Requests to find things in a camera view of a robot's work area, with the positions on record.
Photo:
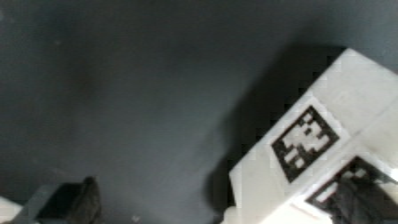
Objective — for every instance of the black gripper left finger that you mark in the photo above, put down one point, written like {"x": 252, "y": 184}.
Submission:
{"x": 62, "y": 204}

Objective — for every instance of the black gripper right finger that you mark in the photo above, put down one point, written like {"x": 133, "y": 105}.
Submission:
{"x": 362, "y": 205}

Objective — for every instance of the white table leg two tags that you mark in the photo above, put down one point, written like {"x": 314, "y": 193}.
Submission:
{"x": 330, "y": 143}

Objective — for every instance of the white obstacle fence rail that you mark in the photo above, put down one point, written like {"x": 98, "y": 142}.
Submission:
{"x": 9, "y": 210}

